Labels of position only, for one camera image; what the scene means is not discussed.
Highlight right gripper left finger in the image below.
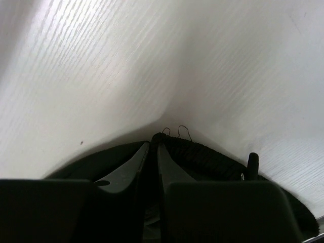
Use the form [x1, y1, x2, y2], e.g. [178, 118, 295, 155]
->
[1, 142, 149, 242]

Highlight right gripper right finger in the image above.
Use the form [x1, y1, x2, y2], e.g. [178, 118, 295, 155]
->
[157, 144, 302, 242]

